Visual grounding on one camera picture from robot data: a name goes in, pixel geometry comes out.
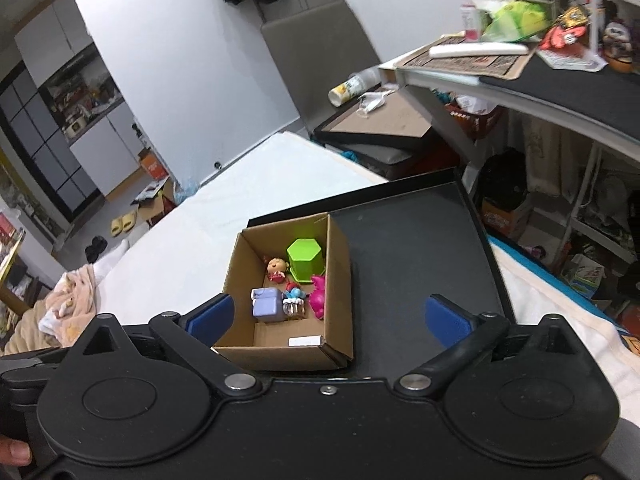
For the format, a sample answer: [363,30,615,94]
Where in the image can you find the grey chair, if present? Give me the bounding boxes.
[260,2,437,182]

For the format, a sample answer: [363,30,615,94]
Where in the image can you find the black shoes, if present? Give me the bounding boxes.
[84,237,107,264]

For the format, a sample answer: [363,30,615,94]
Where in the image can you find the brown cardboard box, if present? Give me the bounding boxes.
[212,212,355,372]

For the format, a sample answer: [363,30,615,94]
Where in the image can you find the black tray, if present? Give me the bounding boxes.
[246,166,517,362]

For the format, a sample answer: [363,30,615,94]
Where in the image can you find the white cabinet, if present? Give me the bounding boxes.
[14,2,152,197]

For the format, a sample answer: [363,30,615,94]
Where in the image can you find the green plastic bag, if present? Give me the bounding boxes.
[482,2,549,44]

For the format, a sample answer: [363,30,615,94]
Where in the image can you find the white desk shelf riser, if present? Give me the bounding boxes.
[580,0,640,57]

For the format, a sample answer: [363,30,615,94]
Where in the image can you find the small orange box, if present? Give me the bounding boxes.
[138,148,169,181]

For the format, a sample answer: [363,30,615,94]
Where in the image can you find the white face mask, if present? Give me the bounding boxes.
[357,90,396,116]

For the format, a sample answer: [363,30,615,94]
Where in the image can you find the white red medicine bottle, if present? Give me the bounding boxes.
[459,0,484,41]

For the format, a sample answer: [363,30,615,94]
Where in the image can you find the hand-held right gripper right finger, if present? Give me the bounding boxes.
[394,294,586,397]

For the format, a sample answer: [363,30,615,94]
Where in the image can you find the grey desk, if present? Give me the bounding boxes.
[377,34,640,152]

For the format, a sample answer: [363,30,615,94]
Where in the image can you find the green plastic cup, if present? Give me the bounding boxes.
[286,237,326,284]

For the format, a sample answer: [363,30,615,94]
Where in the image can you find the black framed brown board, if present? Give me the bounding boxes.
[312,91,434,149]

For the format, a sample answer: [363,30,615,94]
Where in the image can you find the purple box bunny figurine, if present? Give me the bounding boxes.
[250,287,285,323]

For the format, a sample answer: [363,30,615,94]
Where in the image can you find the person's left hand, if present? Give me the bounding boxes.
[0,435,32,467]

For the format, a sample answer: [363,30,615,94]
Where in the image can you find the pink bear figurine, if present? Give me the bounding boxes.
[307,273,327,320]

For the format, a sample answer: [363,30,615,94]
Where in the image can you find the black bag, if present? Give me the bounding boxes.
[477,148,529,211]

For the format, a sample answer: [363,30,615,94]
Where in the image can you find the open cardboard box with papers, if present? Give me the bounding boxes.
[130,177,177,227]

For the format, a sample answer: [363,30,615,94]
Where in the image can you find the white remote control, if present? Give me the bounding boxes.
[428,42,530,59]

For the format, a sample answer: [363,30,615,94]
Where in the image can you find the red plastic basket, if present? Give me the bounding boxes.
[445,102,504,139]

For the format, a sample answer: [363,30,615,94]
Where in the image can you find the red white paper packet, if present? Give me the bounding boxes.
[537,45,609,72]

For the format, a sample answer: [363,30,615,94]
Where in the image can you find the beige pink blanket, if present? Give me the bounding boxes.
[37,262,99,349]

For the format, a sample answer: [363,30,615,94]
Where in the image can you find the small jar toy blue red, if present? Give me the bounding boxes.
[282,281,307,320]

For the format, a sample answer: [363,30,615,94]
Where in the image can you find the black seat cushion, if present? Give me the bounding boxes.
[362,147,417,179]

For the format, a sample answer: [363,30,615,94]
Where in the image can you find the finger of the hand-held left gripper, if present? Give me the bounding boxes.
[0,349,69,378]

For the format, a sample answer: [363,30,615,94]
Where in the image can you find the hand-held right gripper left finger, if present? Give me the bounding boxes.
[60,293,264,398]

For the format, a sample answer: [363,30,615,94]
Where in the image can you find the patterned brown mat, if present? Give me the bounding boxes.
[395,35,539,81]

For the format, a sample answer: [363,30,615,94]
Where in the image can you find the dark sliding door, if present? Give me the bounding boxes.
[0,64,99,222]

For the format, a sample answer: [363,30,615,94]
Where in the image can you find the orange printed cardboard box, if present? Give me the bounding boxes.
[481,195,534,239]

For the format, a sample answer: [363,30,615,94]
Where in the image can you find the panda figurine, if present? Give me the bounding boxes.
[602,20,637,74]

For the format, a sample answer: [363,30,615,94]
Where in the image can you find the yellow white bottle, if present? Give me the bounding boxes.
[328,67,381,107]

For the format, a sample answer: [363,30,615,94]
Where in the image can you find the red snack packet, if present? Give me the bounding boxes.
[540,7,589,54]

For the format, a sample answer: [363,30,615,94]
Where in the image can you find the brown-haired doll figurine red dress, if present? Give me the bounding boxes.
[263,255,291,284]

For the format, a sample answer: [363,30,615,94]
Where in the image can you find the black desk mat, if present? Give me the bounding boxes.
[479,52,640,132]

